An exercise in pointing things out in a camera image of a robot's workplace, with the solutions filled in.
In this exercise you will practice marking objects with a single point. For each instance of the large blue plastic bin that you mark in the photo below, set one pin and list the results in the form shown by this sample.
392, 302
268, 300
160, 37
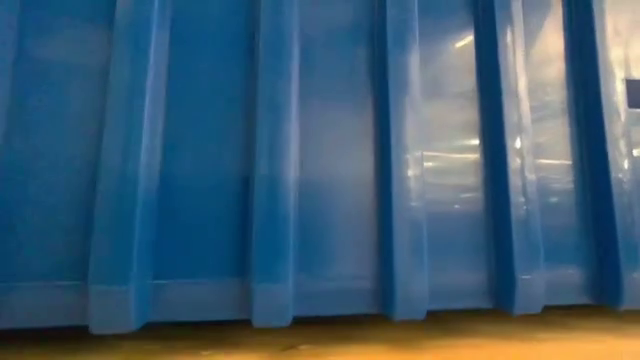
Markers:
200, 150

